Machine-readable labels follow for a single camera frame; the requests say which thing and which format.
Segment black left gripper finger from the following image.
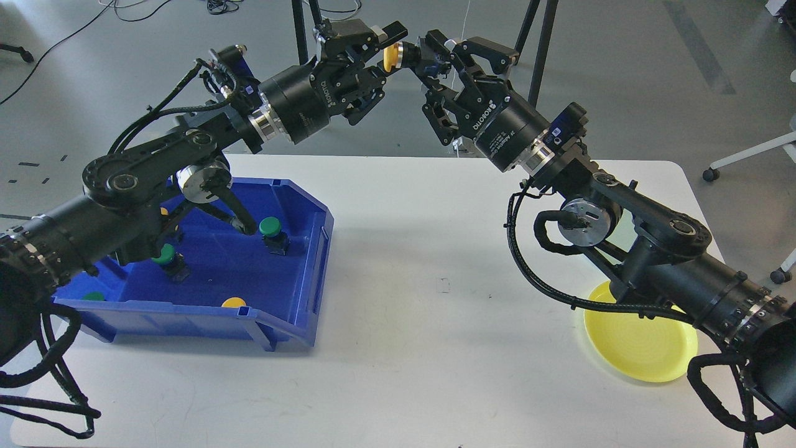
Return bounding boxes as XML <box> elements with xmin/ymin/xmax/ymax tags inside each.
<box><xmin>339</xmin><ymin>80</ymin><xmax>386</xmax><ymax>126</ymax></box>
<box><xmin>315</xmin><ymin>18</ymin><xmax>409</xmax><ymax>63</ymax></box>

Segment black left tripod legs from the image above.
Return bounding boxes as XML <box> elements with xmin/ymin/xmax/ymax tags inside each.
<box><xmin>291</xmin><ymin>1</ymin><xmax>331</xmax><ymax>65</ymax></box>

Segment black right tripod legs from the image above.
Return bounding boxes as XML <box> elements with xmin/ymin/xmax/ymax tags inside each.
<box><xmin>510</xmin><ymin>0</ymin><xmax>558</xmax><ymax>106</ymax></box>

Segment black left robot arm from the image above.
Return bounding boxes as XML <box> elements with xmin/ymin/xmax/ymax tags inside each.
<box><xmin>2</xmin><ymin>19</ymin><xmax>409</xmax><ymax>439</ymax></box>

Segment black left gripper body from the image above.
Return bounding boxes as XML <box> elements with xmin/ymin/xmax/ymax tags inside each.
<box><xmin>251</xmin><ymin>62</ymin><xmax>386</xmax><ymax>144</ymax></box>

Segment green button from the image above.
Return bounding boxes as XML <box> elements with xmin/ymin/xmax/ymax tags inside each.
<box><xmin>258</xmin><ymin>216</ymin><xmax>290</xmax><ymax>256</ymax></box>
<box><xmin>81</xmin><ymin>291</ymin><xmax>106</xmax><ymax>302</ymax></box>
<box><xmin>150</xmin><ymin>243</ymin><xmax>190</xmax><ymax>283</ymax></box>

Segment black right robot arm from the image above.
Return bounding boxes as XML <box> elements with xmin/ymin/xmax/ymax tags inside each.
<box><xmin>384</xmin><ymin>29</ymin><xmax>795</xmax><ymax>436</ymax></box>

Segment black cables on floor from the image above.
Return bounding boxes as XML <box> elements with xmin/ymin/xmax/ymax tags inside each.
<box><xmin>0</xmin><ymin>0</ymin><xmax>363</xmax><ymax>106</ymax></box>

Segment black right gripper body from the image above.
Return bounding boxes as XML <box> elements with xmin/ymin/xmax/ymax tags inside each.
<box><xmin>447</xmin><ymin>76</ymin><xmax>554</xmax><ymax>174</ymax></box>

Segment blue plastic bin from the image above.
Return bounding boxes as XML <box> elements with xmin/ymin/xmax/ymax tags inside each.
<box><xmin>53</xmin><ymin>178</ymin><xmax>335</xmax><ymax>351</ymax></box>

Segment yellow plate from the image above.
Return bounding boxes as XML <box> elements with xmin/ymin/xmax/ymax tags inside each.
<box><xmin>583</xmin><ymin>310</ymin><xmax>699</xmax><ymax>383</ymax></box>

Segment black tripod legs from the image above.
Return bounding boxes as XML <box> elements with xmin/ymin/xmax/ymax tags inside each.
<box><xmin>291</xmin><ymin>1</ymin><xmax>331</xmax><ymax>65</ymax></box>
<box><xmin>510</xmin><ymin>0</ymin><xmax>558</xmax><ymax>106</ymax></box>

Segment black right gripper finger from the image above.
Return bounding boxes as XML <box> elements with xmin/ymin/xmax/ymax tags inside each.
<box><xmin>418</xmin><ymin>29</ymin><xmax>519</xmax><ymax>94</ymax></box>
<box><xmin>422</xmin><ymin>87</ymin><xmax>463</xmax><ymax>146</ymax></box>

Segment yellow button front edge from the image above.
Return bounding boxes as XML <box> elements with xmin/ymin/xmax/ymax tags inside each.
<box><xmin>221</xmin><ymin>297</ymin><xmax>247</xmax><ymax>308</ymax></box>

